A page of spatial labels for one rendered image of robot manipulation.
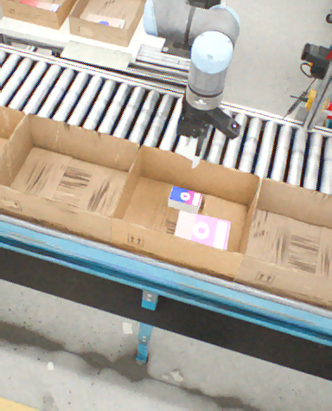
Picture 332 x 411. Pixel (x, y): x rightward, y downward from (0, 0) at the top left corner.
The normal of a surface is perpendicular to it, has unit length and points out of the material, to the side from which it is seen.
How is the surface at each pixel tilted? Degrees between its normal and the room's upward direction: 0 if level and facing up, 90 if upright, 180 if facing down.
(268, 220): 1
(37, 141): 89
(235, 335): 0
